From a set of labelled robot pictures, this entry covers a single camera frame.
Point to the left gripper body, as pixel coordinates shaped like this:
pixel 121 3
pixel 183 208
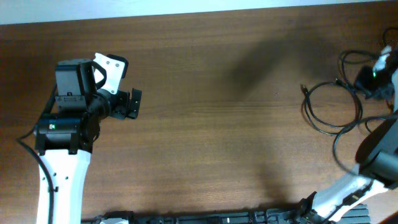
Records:
pixel 119 104

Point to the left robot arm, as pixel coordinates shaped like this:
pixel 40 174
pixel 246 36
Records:
pixel 87 93

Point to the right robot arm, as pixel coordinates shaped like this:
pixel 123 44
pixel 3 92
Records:
pixel 375 169

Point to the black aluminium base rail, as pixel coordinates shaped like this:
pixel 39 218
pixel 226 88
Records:
pixel 249 216

